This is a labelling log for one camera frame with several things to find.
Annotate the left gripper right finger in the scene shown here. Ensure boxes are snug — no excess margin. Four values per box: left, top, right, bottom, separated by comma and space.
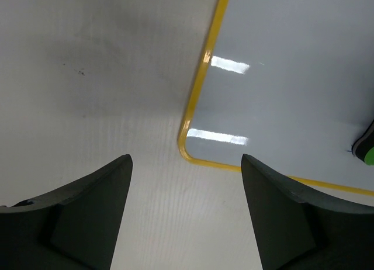
241, 154, 373, 269

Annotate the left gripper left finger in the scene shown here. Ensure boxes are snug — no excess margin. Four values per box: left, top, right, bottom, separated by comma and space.
1, 154, 133, 269

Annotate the green whiteboard eraser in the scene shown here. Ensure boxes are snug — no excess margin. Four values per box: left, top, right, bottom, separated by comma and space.
352, 121, 374, 166

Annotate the yellow-framed small whiteboard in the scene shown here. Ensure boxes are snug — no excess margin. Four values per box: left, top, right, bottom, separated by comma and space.
178, 0, 373, 195

